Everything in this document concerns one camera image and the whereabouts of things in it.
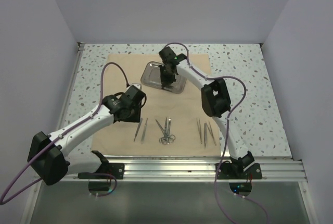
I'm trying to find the aluminium mounting rail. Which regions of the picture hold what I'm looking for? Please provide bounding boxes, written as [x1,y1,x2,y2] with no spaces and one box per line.
[61,156,307,182]

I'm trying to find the steel ring-handled scissors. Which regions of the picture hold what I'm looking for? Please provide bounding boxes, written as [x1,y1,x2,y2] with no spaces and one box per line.
[159,118,169,144]

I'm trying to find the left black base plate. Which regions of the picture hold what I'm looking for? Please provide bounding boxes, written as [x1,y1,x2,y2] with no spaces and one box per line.
[78,163,125,180]

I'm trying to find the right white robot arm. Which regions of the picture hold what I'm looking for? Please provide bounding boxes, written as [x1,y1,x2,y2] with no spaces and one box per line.
[159,44,254,179]

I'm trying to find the steel pointed tweezers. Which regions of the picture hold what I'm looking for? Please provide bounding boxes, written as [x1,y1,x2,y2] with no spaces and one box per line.
[196,118,202,144]

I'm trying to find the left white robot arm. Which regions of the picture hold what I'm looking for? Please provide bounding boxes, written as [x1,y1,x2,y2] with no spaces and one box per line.
[28,83,146,185]

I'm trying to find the steel ring-handled forceps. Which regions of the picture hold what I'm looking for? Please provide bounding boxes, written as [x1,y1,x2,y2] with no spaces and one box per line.
[166,117,175,144]
[155,119,170,145]

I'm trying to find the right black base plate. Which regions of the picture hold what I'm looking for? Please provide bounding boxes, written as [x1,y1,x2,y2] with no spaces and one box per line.
[215,161,263,180]

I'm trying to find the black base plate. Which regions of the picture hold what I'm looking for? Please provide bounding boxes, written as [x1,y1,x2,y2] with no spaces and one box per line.
[78,163,125,180]
[215,161,263,180]

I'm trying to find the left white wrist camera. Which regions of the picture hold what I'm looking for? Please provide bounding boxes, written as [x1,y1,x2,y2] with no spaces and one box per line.
[131,83,142,90]

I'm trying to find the steel instrument tray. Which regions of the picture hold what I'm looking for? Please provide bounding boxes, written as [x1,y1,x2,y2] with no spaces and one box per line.
[140,61,187,94]

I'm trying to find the steel scalpel handle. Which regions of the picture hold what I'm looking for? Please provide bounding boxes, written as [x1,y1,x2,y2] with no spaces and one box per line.
[208,121,217,146]

